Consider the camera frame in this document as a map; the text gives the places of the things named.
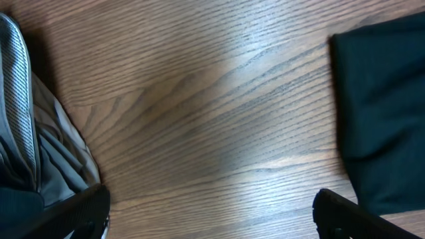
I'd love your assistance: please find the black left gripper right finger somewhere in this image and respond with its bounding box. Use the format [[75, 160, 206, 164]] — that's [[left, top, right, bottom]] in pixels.
[[313, 189, 420, 239]]

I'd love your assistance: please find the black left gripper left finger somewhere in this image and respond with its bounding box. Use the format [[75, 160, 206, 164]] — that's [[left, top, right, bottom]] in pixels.
[[19, 184, 110, 239]]

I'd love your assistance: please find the dark navy t-shirt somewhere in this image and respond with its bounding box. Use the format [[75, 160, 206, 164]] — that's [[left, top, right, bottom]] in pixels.
[[329, 13, 424, 214]]

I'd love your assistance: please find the black folded garment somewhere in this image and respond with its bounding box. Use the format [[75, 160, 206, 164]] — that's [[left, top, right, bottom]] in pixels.
[[1, 157, 44, 238]]

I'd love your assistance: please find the grey folded garment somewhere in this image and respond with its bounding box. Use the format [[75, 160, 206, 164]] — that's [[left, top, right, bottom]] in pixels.
[[1, 14, 101, 207]]

